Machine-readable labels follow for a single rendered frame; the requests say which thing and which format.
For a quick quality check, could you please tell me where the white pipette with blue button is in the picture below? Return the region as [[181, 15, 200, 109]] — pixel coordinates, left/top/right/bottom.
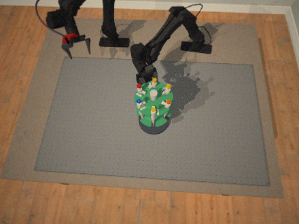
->
[[137, 98, 146, 118]]

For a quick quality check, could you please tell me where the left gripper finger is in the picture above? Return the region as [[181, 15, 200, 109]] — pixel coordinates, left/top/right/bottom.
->
[[153, 71, 158, 82], [139, 77, 145, 85]]

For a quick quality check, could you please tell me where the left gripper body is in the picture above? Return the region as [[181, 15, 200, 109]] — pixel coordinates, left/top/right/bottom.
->
[[136, 62, 156, 83]]

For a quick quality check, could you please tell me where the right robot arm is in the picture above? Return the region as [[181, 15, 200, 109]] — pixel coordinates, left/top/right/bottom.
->
[[46, 0, 130, 49]]

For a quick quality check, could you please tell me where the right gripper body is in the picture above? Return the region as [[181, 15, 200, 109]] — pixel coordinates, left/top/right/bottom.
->
[[62, 25, 90, 43]]

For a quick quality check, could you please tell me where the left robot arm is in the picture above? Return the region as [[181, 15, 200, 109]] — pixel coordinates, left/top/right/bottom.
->
[[130, 6, 212, 73]]

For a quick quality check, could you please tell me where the white pipette with yellow button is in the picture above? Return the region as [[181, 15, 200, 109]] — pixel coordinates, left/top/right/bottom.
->
[[162, 84, 171, 95], [151, 106, 156, 126]]

